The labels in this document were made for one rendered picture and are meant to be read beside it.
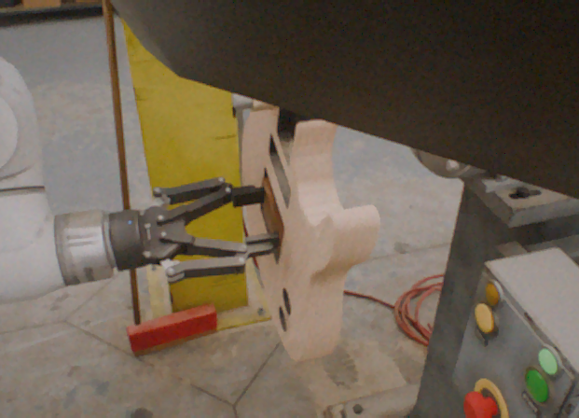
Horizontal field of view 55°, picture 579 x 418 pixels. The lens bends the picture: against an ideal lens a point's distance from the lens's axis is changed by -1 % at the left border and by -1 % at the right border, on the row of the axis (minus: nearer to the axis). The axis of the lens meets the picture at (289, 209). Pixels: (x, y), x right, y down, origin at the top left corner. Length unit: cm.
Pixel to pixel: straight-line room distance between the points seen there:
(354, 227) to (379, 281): 174
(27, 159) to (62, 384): 139
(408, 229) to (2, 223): 202
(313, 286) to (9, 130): 37
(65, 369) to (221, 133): 96
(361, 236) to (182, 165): 120
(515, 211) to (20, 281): 59
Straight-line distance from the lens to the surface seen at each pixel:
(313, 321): 67
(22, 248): 70
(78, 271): 70
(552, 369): 57
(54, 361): 210
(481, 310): 64
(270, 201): 74
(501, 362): 64
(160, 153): 165
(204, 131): 163
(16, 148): 68
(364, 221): 51
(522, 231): 85
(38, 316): 227
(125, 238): 70
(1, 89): 71
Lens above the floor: 151
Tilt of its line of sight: 36 degrees down
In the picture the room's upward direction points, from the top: straight up
